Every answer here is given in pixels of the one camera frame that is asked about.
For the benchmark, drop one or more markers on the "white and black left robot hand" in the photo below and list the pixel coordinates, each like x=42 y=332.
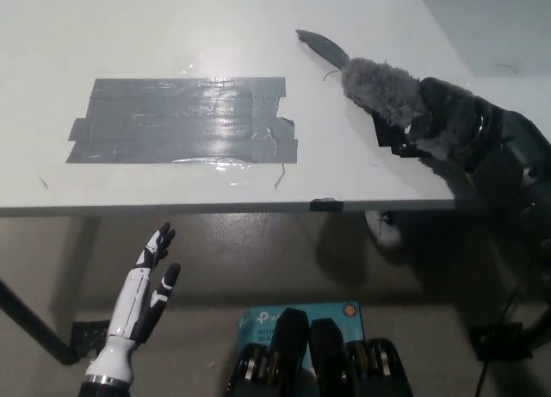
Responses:
x=129 y=311

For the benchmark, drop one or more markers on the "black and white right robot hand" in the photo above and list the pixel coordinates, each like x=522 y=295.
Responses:
x=456 y=113

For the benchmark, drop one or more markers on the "black robot legs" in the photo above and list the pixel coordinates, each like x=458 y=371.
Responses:
x=320 y=362

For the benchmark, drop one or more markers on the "black table leg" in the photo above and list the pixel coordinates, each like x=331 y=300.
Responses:
x=39 y=324

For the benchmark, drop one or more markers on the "teal TP-Link router box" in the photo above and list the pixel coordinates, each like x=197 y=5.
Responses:
x=260 y=324

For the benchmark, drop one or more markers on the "white round object under table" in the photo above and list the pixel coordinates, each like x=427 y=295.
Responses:
x=383 y=231

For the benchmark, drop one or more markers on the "small black tape strip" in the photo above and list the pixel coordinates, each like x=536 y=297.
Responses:
x=326 y=204

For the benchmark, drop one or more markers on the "grey duct tape patch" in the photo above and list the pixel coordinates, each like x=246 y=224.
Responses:
x=185 y=121

